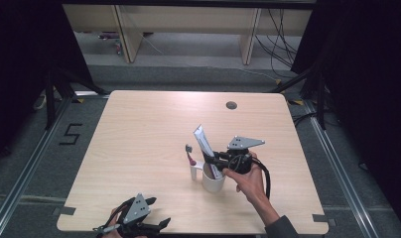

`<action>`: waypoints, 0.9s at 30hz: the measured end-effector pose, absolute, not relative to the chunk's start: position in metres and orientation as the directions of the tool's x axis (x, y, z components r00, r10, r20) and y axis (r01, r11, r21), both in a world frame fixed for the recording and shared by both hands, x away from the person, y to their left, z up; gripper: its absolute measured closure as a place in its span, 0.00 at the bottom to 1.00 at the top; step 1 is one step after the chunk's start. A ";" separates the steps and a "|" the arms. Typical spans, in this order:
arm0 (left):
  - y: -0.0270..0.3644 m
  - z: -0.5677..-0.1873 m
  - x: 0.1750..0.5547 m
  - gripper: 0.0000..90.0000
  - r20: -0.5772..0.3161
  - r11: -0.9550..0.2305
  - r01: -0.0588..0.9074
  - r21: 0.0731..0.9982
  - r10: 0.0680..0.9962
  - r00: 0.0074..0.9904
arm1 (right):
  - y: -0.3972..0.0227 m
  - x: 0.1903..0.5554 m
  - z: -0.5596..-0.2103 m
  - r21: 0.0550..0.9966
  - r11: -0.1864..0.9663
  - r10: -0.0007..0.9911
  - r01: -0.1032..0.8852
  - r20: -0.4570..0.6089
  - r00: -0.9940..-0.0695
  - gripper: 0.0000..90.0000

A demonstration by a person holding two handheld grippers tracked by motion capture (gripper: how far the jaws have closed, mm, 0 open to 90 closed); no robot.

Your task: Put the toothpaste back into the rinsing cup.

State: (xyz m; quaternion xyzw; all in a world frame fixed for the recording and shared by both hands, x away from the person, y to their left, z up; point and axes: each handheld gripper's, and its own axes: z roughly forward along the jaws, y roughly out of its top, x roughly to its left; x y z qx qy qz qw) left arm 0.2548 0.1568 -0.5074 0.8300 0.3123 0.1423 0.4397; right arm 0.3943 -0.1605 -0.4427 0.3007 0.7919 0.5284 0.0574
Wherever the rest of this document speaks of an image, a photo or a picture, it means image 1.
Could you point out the light wooden desk frame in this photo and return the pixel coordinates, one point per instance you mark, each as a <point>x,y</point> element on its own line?
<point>188,20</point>

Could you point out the round table grommet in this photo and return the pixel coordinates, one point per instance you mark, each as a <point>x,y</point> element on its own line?
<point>231,105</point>

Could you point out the white cup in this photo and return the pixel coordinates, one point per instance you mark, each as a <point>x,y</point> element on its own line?
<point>212,184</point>

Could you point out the purple grey toothbrush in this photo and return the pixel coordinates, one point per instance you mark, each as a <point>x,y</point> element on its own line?
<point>189,155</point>

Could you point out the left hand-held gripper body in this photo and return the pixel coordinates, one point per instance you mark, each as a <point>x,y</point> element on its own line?
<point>135,210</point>

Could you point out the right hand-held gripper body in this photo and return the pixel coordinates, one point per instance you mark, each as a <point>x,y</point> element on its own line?
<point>241,162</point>

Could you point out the metal floor rail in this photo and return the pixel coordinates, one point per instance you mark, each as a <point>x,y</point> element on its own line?
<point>26,172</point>
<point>340,172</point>

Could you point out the white purple toothpaste tube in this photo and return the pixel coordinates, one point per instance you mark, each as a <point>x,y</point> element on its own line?
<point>203,140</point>

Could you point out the black metal stand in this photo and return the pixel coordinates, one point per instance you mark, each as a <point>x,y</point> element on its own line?
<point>56,95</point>
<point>316,92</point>

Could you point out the person's left hand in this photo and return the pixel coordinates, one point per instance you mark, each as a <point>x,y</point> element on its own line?
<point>115,223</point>

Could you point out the person's right hand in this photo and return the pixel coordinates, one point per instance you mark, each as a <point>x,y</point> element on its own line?
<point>251,183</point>

